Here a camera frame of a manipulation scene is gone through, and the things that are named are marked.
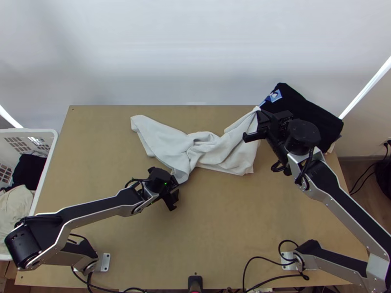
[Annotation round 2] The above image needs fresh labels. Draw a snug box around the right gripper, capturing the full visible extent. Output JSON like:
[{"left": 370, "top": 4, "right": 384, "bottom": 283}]
[{"left": 242, "top": 110, "right": 276, "bottom": 144}]

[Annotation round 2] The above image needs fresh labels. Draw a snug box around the white t-shirt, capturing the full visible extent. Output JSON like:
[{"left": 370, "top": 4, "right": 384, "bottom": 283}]
[{"left": 130, "top": 105, "right": 263, "bottom": 185}]

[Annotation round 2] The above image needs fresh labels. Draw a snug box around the pile of folded clothes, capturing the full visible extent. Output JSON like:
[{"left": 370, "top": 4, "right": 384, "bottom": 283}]
[{"left": 259, "top": 82, "right": 344, "bottom": 153}]

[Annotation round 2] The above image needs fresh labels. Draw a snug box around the white laundry basket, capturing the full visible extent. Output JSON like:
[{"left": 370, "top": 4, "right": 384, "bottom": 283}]
[{"left": 0, "top": 128, "right": 59, "bottom": 262}]

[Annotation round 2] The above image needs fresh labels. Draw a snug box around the black garment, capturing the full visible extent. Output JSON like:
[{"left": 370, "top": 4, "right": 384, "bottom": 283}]
[{"left": 12, "top": 154, "right": 48, "bottom": 191}]

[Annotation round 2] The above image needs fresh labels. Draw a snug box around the beige garment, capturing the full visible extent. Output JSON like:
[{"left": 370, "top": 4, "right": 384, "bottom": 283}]
[{"left": 0, "top": 184, "right": 34, "bottom": 254}]

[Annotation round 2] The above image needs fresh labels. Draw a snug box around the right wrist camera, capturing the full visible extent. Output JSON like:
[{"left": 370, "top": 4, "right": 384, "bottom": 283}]
[{"left": 271, "top": 110, "right": 295, "bottom": 132}]

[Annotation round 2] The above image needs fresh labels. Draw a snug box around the black cable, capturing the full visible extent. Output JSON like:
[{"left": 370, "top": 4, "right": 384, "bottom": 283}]
[
  {"left": 125, "top": 178, "right": 151, "bottom": 191},
  {"left": 349, "top": 143, "right": 391, "bottom": 196},
  {"left": 270, "top": 143, "right": 291, "bottom": 175},
  {"left": 242, "top": 240, "right": 310, "bottom": 293},
  {"left": 69, "top": 234, "right": 147, "bottom": 293}
]

